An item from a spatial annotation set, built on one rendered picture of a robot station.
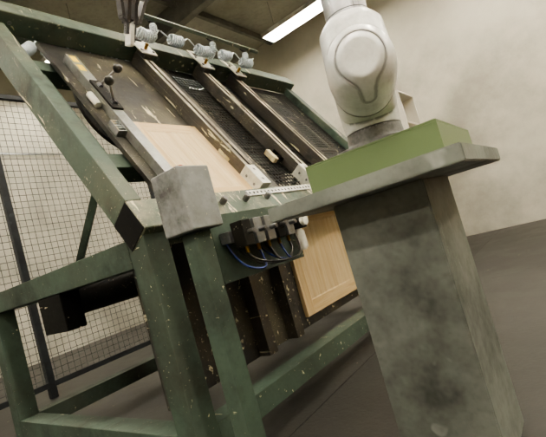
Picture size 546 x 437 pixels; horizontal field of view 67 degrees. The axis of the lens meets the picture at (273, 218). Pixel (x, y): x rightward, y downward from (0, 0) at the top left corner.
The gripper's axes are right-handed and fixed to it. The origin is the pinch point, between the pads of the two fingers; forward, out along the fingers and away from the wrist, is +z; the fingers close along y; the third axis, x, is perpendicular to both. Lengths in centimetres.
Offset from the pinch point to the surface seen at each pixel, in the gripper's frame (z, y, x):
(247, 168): 43, -54, 12
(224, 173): 46, -44, 7
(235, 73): -10, -126, -62
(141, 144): 36.0, -11.5, -6.3
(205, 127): 27, -54, -15
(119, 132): 32.5, -8.0, -15.5
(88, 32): -11, -28, -71
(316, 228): 77, -119, 16
